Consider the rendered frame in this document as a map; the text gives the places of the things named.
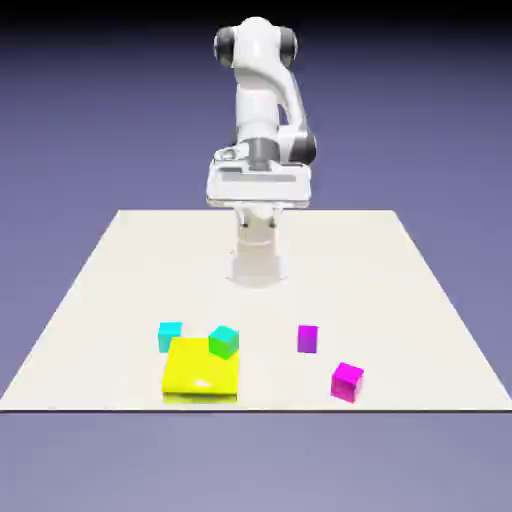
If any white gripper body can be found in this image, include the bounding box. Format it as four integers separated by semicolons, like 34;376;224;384
206;158;313;210

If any large yellow box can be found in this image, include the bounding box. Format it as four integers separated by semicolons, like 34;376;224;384
161;336;240;405

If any small cyan cube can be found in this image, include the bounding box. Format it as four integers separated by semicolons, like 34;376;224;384
157;320;184;354

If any small magenta cube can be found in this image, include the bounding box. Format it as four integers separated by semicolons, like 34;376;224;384
329;361;366;404

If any small purple cube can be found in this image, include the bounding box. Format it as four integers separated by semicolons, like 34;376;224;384
296;324;320;355

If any small green cube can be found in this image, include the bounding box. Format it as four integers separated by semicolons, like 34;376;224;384
207;324;241;361

